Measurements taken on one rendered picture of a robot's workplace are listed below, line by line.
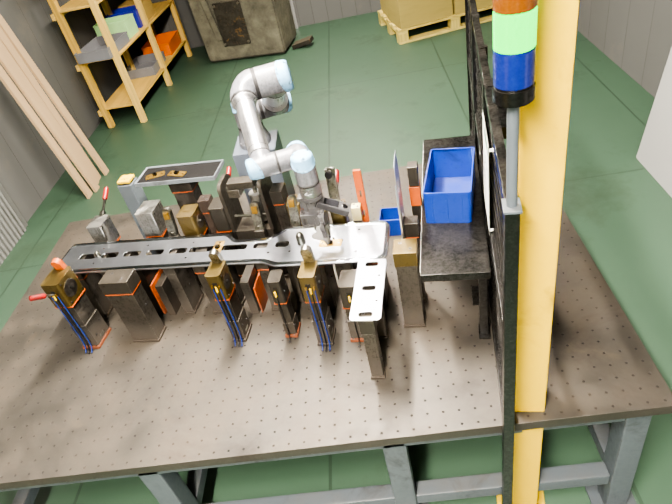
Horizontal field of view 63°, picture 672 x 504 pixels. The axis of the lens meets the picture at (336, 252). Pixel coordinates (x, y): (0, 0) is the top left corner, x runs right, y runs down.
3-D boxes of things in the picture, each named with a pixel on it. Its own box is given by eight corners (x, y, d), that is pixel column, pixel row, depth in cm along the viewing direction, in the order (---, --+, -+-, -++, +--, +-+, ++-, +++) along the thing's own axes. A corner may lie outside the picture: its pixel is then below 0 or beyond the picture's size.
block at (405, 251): (404, 327, 205) (392, 253, 183) (404, 312, 211) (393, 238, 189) (425, 327, 203) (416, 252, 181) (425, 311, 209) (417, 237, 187)
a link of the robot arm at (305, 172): (309, 144, 180) (314, 156, 173) (316, 173, 187) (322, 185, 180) (286, 151, 180) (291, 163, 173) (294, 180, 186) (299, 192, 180)
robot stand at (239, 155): (260, 203, 291) (237, 136, 267) (296, 197, 289) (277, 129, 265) (256, 225, 276) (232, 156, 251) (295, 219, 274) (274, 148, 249)
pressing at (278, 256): (47, 279, 222) (45, 276, 221) (74, 244, 239) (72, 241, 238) (387, 261, 191) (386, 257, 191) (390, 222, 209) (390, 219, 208)
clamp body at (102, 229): (121, 290, 256) (85, 228, 234) (132, 272, 265) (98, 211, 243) (135, 289, 254) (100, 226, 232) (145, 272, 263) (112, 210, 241)
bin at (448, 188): (425, 223, 197) (421, 193, 189) (433, 177, 219) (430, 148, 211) (472, 223, 192) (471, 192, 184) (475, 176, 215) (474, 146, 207)
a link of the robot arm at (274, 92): (255, 96, 254) (248, 64, 200) (286, 87, 255) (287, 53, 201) (263, 121, 255) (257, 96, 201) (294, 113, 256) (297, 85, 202)
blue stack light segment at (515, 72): (494, 93, 92) (494, 57, 89) (491, 77, 97) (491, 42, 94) (537, 88, 91) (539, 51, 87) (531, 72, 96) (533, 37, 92)
